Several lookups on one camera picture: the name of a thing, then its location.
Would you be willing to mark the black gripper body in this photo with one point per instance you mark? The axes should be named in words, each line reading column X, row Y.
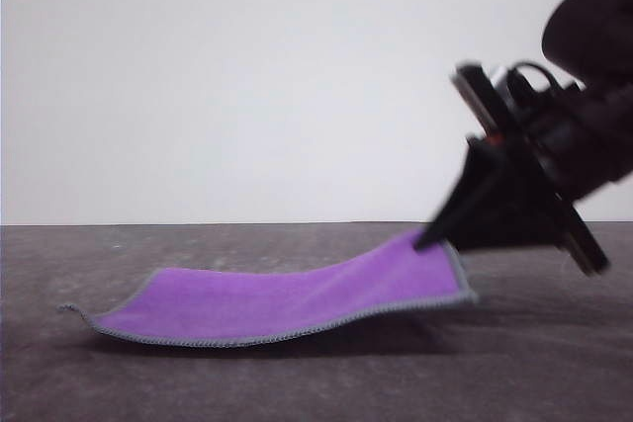
column 554, row 155

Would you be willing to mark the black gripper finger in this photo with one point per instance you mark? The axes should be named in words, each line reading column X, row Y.
column 470, row 190
column 514, row 219

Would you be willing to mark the purple towel with grey hem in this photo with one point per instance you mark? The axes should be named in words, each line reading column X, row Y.
column 247, row 303

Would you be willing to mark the grey table cloth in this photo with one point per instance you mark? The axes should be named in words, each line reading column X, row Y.
column 316, row 387

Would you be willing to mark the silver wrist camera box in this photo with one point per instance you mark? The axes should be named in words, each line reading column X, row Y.
column 502, row 77

